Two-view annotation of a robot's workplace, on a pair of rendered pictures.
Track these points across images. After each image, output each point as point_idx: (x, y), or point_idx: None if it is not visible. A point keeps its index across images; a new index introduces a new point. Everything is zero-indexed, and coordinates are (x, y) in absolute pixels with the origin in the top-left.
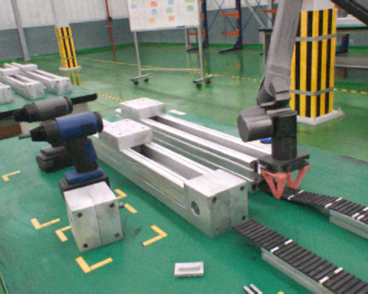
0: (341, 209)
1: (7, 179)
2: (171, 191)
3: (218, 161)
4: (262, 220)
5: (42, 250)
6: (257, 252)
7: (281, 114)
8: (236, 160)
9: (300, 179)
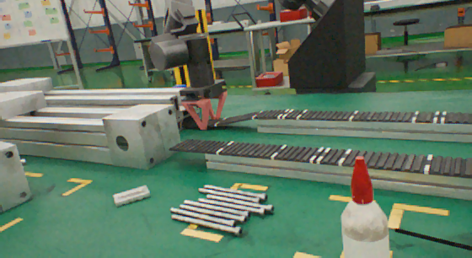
0: (266, 115)
1: None
2: (87, 138)
3: None
4: None
5: None
6: (201, 165)
7: (193, 38)
8: (154, 101)
9: (221, 107)
